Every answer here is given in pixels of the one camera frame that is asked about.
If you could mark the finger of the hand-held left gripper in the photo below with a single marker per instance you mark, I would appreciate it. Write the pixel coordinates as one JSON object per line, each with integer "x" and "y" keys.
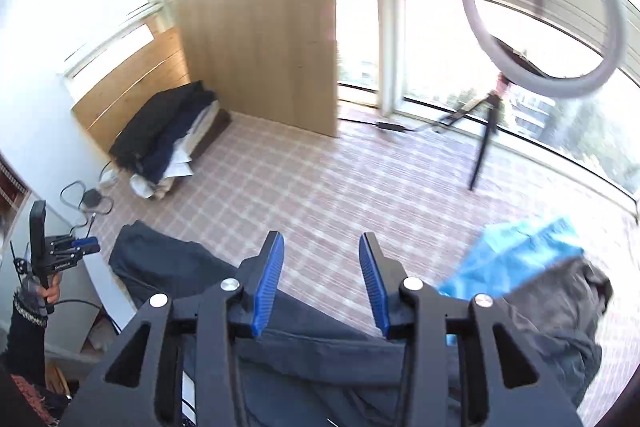
{"x": 82, "y": 254}
{"x": 84, "y": 243}

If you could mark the person's dark top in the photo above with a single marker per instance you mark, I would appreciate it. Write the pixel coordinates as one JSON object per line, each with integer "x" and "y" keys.
{"x": 20, "y": 402}

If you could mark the white table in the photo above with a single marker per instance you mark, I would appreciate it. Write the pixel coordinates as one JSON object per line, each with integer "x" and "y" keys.
{"x": 95, "y": 282}

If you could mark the person's left forearm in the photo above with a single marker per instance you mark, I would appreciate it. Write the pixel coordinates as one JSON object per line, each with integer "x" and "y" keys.
{"x": 22, "y": 347}

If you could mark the black tripod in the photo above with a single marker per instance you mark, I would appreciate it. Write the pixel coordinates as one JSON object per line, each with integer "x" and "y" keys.
{"x": 487, "y": 142}

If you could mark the black power adapter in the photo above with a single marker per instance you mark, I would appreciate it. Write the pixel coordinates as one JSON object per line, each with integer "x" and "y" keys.
{"x": 387, "y": 125}

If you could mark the dark pants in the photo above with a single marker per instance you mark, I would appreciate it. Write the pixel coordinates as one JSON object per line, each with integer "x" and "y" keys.
{"x": 320, "y": 357}

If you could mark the person's left hand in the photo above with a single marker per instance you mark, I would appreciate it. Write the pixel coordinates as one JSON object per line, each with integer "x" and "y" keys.
{"x": 32, "y": 299}

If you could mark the tall wooden board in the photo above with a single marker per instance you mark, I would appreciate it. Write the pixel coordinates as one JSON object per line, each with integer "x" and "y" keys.
{"x": 260, "y": 42}

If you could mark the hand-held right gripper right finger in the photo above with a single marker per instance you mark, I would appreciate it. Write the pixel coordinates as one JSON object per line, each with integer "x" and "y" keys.
{"x": 374, "y": 287}

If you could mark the pink plaid blanket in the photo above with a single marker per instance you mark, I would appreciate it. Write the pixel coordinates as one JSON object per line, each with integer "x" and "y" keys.
{"x": 350, "y": 187}

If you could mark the pile of folded clothes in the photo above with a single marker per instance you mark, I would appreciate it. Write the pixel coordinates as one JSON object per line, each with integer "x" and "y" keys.
{"x": 165, "y": 127}

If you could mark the light blue shirt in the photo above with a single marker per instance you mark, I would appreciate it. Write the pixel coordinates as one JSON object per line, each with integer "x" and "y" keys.
{"x": 510, "y": 257}

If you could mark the wooden headboard panel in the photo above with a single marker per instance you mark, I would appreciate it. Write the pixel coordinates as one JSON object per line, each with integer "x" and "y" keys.
{"x": 130, "y": 77}

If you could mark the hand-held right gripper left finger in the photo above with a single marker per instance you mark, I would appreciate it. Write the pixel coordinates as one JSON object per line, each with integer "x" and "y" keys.
{"x": 265, "y": 292}

